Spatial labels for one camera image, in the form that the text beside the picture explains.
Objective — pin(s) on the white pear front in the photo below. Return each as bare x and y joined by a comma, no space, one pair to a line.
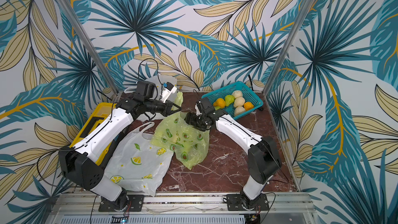
239,110

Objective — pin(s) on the aluminium right frame post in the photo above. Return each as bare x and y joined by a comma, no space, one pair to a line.
307,4

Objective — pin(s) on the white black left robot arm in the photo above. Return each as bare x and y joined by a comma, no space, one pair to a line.
78,163

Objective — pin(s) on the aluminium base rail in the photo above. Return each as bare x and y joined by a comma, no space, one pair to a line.
186,208

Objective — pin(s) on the teal plastic basket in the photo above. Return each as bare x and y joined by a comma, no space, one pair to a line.
248,94

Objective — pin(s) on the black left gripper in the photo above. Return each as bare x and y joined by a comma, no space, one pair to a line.
168,110

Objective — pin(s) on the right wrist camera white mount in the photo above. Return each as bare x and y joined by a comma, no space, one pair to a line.
198,112

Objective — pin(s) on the small green pear back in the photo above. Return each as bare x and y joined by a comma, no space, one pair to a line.
229,99

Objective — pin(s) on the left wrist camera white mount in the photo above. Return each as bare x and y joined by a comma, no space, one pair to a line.
167,90

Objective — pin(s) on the orange pear back left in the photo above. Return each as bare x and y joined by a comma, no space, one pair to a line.
219,103

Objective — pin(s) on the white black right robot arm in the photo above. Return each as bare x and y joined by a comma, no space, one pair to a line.
262,153

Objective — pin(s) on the orange pear right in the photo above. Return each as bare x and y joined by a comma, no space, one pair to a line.
248,106

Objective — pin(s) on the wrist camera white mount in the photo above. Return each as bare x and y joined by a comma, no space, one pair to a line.
198,112
167,90

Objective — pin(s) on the aluminium left frame post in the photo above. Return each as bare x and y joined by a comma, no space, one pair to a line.
84,37

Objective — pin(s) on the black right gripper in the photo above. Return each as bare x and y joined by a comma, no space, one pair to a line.
197,121

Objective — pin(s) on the white lemon plastic bag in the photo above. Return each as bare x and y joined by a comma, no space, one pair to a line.
136,164

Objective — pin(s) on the aluminium frame post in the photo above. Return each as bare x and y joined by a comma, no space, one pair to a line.
84,37
307,4

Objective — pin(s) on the green avocado plastic bag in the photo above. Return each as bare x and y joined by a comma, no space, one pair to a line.
188,144

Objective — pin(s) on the orange pear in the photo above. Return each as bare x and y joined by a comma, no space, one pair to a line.
248,106
219,103

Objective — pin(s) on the yellow tool box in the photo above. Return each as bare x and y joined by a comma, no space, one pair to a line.
101,112

